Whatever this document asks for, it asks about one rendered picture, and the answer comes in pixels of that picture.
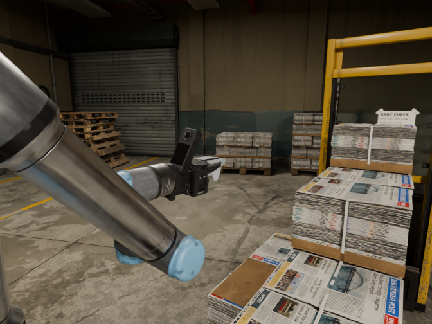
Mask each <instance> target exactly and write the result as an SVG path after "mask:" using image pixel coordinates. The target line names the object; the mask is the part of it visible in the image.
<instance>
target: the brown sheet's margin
mask: <svg viewBox="0 0 432 324"><path fill-rule="evenodd" d="M291 247H294V248H298V249H302V250H305V251H309V252H311V253H316V254H319V255H323V256H326V257H330V258H334V259H337V260H341V261H344V262H348V263H351V264H355V265H358V266H362V267H366V268H369V269H373V270H376V271H380V272H384V273H388V274H390V275H394V276H399V277H401V278H404V275H405V271H406V261H405V265H400V264H395V263H392V262H387V261H384V260H380V259H377V258H372V257H369V256H364V255H360V254H357V253H353V252H349V251H345V250H344V253H341V249H338V248H334V247H330V246H325V245H322V244H317V243H314V242H309V241H307V240H302V239H299V238H295V237H293V236H292V241H291Z"/></svg>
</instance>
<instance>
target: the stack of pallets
mask: <svg viewBox="0 0 432 324"><path fill-rule="evenodd" d="M65 114H69V115H70V117H69V118H66V115H65ZM81 114H84V117H82V116H81ZM95 114H99V116H98V117H95ZM107 114H112V117H108V116H107ZM118 114H119V113H118V112H60V121H61V122H62V123H63V121H68V123H64V125H65V126H66V127H68V128H69V129H70V130H71V131H72V132H73V133H74V134H76V135H77V136H78V137H79V138H80V139H81V140H82V141H83V142H84V143H85V144H86V145H87V146H88V147H89V148H90V149H91V147H92V146H91V144H89V140H88V137H91V136H95V135H99V134H105V131H111V133H112V132H116V129H114V127H113V124H114V123H115V118H119V116H118ZM92 120H96V122H94V123H92ZM104 120H109V123H104ZM78 121H83V122H81V123H78ZM103 125H107V128H106V129H103ZM91 127H94V128H92V129H91ZM78 128H79V129H78ZM94 132H97V134H93V133H94Z"/></svg>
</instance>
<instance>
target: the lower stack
mask: <svg viewBox="0 0 432 324"><path fill-rule="evenodd" d="M291 241H292V236H289V235H285V234H281V233H275V234H273V235H272V236H271V237H270V238H269V239H268V240H267V241H266V242H263V245H262V246H260V247H259V248H258V249H257V250H256V251H255V252H254V253H253V254H252V255H251V256H250V257H249V258H252V259H254V260H257V261H259V262H263V263H266V264H269V265H271V266H275V267H278V265H279V264H280V262H281V261H282V260H283V259H284V258H285V257H286V256H287V254H288V253H289V252H290V251H291V250H292V249H293V247H291ZM225 279H227V277H226V278H225ZM225 279H224V280H223V281H225ZM223 281H222V282H223ZM222 282H221V283H222ZM221 283H220V284H221ZM220 284H219V285H220ZM219 285H218V286H219ZM218 286H216V287H215V288H214V289H213V290H212V291H211V292H210V293H209V294H208V307H207V308H208V309H207V311H208V316H207V318H208V320H209V323H208V324H231V322H232V321H233V320H234V319H235V318H236V317H237V315H238V314H239V313H240V312H241V310H242V309H243V307H241V306H240V305H237V304H236V303H233V302H231V301H229V300H226V299H224V298H222V297H220V296H217V295H215V294H212V292H213V291H214V290H215V289H216V288H217V287H218Z"/></svg>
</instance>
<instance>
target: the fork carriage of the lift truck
mask: <svg viewBox="0 0 432 324"><path fill-rule="evenodd" d="M402 280H404V287H403V309H404V310H407V311H410V312H413V310H414V306H415V298H416V293H417V285H418V280H419V268H416V267H411V266H408V265H406V271H405V275H404V278H402Z"/></svg>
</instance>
